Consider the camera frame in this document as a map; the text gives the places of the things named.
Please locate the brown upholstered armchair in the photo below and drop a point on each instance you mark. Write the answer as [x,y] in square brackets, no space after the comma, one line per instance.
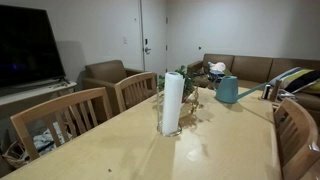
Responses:
[103,71]

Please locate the white grey floor cloth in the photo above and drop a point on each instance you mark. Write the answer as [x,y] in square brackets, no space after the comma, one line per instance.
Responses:
[43,141]

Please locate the brown sofa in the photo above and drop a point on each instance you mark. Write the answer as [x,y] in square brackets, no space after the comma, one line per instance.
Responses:
[253,68]

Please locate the black flat screen television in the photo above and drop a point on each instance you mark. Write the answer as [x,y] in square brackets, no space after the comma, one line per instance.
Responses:
[26,46]

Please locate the white paper towel roll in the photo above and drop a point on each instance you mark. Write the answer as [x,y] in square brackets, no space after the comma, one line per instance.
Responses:
[172,100]

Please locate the teal watering can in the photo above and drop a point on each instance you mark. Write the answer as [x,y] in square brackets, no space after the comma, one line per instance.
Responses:
[226,88]

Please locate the pile of clothes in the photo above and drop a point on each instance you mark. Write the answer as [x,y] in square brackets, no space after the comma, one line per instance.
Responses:
[218,66]

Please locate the white light switch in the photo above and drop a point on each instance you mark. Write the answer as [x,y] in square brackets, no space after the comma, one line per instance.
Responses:
[124,40]

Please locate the terracotta plant pot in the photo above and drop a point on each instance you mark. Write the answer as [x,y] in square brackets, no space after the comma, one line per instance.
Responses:
[185,98]

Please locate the white door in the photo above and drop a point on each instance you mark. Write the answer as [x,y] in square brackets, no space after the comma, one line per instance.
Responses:
[155,26]

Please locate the white television stand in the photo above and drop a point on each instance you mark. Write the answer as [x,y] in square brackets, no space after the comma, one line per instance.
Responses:
[33,92]

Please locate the wicker basket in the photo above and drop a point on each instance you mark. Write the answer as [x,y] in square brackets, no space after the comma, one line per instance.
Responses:
[13,160]

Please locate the wooden slat back chair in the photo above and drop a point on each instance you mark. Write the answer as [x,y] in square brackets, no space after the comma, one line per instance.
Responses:
[300,123]
[50,105]
[133,80]

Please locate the striped throw pillow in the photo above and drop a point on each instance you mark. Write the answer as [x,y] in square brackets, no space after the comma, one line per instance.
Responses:
[296,78]

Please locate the black silver can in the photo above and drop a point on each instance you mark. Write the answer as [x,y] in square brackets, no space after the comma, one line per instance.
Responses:
[266,91]

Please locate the small wooden object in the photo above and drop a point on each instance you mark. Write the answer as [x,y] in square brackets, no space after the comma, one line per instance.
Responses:
[275,91]

